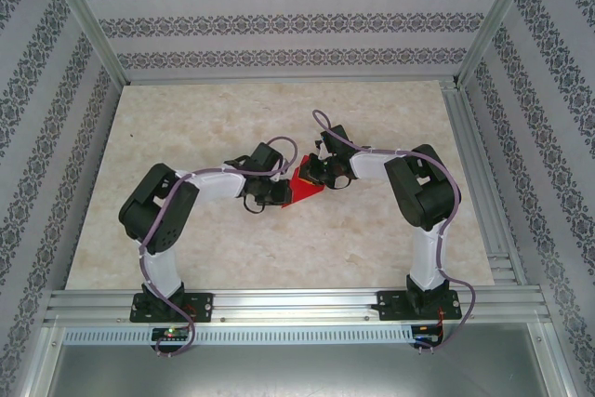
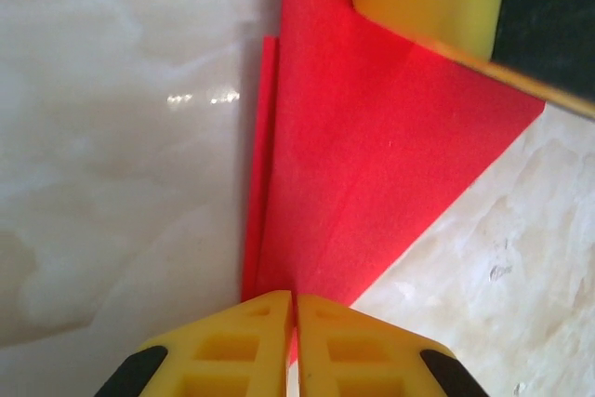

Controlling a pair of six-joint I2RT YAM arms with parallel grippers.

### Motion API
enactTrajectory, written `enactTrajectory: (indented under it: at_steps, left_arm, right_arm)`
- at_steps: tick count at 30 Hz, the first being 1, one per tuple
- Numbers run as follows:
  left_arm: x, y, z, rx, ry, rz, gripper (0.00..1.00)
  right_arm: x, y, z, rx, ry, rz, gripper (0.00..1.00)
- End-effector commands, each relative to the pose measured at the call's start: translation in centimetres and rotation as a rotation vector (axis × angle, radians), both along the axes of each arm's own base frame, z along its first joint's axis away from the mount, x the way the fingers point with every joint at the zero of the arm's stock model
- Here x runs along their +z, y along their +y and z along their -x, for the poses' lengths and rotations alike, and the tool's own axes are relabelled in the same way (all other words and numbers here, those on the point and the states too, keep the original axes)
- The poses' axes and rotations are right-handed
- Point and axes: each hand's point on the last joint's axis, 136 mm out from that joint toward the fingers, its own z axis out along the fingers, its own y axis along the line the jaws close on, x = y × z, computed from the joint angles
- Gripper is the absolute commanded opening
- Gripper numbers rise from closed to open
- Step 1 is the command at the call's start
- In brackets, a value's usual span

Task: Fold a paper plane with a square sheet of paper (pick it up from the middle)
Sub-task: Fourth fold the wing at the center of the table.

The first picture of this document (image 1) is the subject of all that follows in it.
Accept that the long grooved aluminium profile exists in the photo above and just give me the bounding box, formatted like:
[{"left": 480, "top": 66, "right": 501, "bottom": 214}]
[{"left": 441, "top": 80, "right": 529, "bottom": 286}]

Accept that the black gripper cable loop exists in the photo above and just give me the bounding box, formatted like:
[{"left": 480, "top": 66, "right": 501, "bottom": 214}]
[
  {"left": 243, "top": 196, "right": 270, "bottom": 215},
  {"left": 324, "top": 175, "right": 353, "bottom": 192}
]

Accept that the wide grooved aluminium rail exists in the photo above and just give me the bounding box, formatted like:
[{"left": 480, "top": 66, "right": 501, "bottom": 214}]
[{"left": 44, "top": 287, "right": 552, "bottom": 326}]

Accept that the aluminium frame post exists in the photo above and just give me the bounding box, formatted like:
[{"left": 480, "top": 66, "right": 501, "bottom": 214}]
[
  {"left": 40, "top": 0, "right": 127, "bottom": 87},
  {"left": 457, "top": 0, "right": 543, "bottom": 87}
]

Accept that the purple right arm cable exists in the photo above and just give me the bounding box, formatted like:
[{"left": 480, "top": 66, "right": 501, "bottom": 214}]
[{"left": 311, "top": 110, "right": 476, "bottom": 355}]

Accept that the black left gripper cable loop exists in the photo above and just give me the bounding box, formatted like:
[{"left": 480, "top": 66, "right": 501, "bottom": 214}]
[{"left": 243, "top": 196, "right": 270, "bottom": 215}]

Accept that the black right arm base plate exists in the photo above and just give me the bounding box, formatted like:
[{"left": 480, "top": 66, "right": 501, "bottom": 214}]
[{"left": 377, "top": 289, "right": 461, "bottom": 323}]

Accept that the slotted grey cable duct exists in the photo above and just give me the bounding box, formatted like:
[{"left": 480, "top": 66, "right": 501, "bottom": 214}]
[{"left": 62, "top": 325, "right": 417, "bottom": 346}]

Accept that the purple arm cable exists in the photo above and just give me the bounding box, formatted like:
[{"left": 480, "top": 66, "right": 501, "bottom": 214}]
[
  {"left": 139, "top": 135, "right": 299, "bottom": 359},
  {"left": 311, "top": 110, "right": 476, "bottom": 355}
]

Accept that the grey sheet metal panel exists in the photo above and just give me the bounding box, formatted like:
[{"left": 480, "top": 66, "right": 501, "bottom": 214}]
[{"left": 46, "top": 344, "right": 557, "bottom": 397}]

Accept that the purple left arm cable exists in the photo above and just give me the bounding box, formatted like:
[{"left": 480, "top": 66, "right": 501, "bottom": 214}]
[{"left": 139, "top": 135, "right": 299, "bottom": 359}]

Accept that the red cloth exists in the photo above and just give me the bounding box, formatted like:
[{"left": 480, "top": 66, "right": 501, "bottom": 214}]
[{"left": 281, "top": 154, "right": 325, "bottom": 208}]

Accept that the thin aluminium frame rail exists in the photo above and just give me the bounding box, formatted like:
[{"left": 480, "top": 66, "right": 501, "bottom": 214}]
[{"left": 123, "top": 76, "right": 459, "bottom": 86}]

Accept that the black right gripper cable loop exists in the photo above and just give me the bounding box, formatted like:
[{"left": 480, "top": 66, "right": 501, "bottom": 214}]
[{"left": 324, "top": 175, "right": 353, "bottom": 192}]

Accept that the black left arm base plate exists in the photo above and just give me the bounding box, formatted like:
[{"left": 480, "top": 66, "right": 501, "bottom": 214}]
[{"left": 129, "top": 292, "right": 215, "bottom": 324}]

